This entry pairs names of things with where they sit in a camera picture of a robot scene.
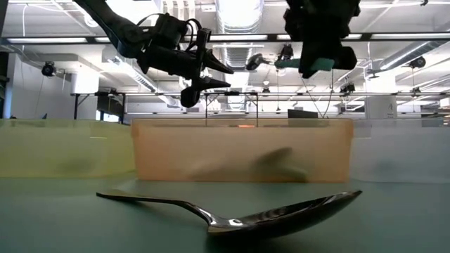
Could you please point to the all-metal spoon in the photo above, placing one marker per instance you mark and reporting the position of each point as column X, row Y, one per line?
column 281, row 218

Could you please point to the white ceiling pipe bundle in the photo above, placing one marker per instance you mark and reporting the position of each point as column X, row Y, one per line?
column 175, row 5

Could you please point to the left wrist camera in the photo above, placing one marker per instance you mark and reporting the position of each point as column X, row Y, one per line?
column 168, row 30

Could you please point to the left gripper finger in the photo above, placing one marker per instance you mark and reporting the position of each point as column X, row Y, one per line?
column 191, row 96
column 216, row 62

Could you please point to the clear plastic bin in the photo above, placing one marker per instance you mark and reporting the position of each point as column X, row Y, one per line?
column 404, row 151

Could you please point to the narrow silver ceiling duct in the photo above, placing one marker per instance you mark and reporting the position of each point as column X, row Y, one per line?
column 404, row 56

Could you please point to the wide silver ribbed duct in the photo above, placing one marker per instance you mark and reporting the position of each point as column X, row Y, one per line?
column 239, row 21

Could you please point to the orange translucent plastic bin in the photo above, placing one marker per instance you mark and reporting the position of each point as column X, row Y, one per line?
column 211, row 151

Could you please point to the white rectangular vent duct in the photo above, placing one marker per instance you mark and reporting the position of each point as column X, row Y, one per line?
column 151, row 86

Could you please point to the black-framed background table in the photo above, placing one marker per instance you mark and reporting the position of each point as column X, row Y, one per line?
column 76, row 109

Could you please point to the white room pillar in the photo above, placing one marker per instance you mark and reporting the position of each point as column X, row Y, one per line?
column 381, row 109

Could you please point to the dark background monitor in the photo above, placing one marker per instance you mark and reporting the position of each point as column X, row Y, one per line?
column 302, row 114

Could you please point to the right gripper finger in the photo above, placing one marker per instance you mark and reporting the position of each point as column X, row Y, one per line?
column 309, row 56
column 346, row 58

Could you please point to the yellow translucent plastic bin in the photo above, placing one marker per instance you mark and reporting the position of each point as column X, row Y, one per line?
column 63, row 151

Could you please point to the black ceiling-mounted camera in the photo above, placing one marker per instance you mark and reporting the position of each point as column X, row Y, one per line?
column 347, row 88
column 286, row 51
column 418, row 62
column 48, row 69

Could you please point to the black overhead light bar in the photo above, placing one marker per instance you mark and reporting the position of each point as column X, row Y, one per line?
column 272, row 37

